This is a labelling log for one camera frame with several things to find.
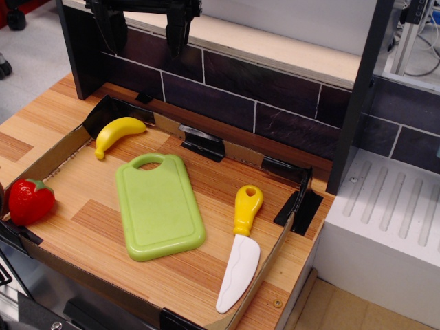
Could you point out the green plastic cutting board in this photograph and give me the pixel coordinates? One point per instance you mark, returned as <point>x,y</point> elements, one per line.
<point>159,211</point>

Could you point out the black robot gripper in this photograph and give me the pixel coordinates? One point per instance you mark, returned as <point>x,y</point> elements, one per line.
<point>113,27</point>

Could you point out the white toy sink drainboard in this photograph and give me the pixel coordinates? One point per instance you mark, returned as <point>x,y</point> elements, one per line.
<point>380,240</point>

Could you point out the yellow handled white toy knife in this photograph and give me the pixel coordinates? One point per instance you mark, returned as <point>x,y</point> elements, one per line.
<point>245,253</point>

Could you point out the aluminium frame with cables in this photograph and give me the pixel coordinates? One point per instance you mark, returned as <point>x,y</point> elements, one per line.
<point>412,40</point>

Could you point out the black caster wheel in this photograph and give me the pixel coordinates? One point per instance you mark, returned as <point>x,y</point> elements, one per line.
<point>5,67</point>

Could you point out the red toy strawberry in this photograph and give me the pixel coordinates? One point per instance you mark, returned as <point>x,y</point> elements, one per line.
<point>29,201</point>

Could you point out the yellow toy banana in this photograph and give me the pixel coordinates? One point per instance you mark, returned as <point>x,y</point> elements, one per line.
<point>116,130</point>

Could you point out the cardboard fence with black tape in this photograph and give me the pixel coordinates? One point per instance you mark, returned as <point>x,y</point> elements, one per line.
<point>111,221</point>

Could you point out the brass screw in table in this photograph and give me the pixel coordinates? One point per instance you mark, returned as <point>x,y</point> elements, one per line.
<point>277,303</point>

